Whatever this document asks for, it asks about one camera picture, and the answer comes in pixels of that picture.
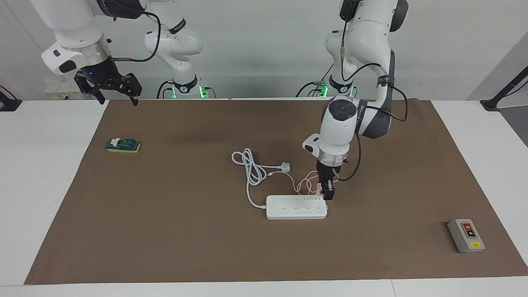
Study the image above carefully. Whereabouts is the grey on-off switch box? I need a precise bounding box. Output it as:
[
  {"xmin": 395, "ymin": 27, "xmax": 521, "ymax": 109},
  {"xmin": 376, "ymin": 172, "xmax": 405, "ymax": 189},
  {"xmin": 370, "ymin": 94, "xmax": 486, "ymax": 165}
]
[{"xmin": 448, "ymin": 219, "xmax": 486, "ymax": 253}]

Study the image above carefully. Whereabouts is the brown table mat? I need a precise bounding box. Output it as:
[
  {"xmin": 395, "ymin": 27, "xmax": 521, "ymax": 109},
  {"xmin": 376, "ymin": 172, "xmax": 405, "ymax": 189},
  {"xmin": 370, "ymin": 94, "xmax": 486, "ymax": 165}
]
[{"xmin": 24, "ymin": 99, "xmax": 528, "ymax": 285}]

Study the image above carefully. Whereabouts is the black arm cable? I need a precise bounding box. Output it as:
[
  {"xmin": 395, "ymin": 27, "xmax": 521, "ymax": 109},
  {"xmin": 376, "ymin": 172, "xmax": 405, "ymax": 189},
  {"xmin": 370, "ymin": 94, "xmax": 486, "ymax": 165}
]
[
  {"xmin": 340, "ymin": 19, "xmax": 409, "ymax": 182},
  {"xmin": 111, "ymin": 10, "xmax": 161, "ymax": 62}
]

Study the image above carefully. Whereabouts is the black clamp mount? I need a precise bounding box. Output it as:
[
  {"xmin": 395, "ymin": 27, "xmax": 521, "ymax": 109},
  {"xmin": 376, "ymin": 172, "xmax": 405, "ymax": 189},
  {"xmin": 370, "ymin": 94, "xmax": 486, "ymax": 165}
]
[
  {"xmin": 481, "ymin": 66, "xmax": 528, "ymax": 112},
  {"xmin": 0, "ymin": 85, "xmax": 22, "ymax": 112}
]

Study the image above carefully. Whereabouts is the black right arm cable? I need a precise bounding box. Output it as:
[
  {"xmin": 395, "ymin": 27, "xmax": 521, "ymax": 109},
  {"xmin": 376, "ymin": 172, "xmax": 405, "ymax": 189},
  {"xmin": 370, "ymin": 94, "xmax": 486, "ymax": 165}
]
[{"xmin": 111, "ymin": 10, "xmax": 161, "ymax": 62}]

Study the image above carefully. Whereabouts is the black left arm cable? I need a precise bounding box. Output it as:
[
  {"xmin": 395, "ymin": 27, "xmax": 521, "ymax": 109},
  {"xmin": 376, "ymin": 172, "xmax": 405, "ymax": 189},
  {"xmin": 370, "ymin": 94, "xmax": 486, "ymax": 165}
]
[{"xmin": 340, "ymin": 19, "xmax": 409, "ymax": 182}]

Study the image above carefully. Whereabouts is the pink charging cable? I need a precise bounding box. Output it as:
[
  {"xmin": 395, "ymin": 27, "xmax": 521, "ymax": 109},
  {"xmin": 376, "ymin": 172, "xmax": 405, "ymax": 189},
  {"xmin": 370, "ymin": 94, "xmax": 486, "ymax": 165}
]
[{"xmin": 267, "ymin": 171, "xmax": 320, "ymax": 195}]

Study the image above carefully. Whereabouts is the white power strip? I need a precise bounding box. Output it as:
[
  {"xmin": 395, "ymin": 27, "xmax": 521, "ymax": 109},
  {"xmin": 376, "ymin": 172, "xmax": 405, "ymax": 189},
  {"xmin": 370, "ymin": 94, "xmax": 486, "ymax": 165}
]
[{"xmin": 266, "ymin": 195, "xmax": 328, "ymax": 220}]

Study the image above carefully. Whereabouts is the white wall box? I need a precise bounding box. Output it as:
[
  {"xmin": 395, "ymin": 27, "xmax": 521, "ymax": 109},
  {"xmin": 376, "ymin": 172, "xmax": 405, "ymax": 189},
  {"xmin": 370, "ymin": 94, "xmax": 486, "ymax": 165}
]
[{"xmin": 45, "ymin": 78, "xmax": 89, "ymax": 100}]

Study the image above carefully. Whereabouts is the black base cable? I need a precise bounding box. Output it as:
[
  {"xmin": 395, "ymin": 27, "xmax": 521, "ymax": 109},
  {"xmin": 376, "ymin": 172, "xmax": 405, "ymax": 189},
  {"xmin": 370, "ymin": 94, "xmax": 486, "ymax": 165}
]
[
  {"xmin": 295, "ymin": 62, "xmax": 335, "ymax": 98},
  {"xmin": 157, "ymin": 80, "xmax": 174, "ymax": 99}
]

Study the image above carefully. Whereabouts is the white power cord with plug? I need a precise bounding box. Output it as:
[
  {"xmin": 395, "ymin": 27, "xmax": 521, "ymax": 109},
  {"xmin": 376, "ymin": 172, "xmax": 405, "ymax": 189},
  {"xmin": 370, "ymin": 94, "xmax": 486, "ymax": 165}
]
[{"xmin": 231, "ymin": 148, "xmax": 291, "ymax": 209}]

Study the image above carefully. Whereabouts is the green knife switch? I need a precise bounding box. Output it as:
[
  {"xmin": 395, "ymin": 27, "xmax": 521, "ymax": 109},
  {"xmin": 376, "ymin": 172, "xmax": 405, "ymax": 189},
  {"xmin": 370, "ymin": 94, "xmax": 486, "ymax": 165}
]
[{"xmin": 106, "ymin": 138, "xmax": 141, "ymax": 153}]

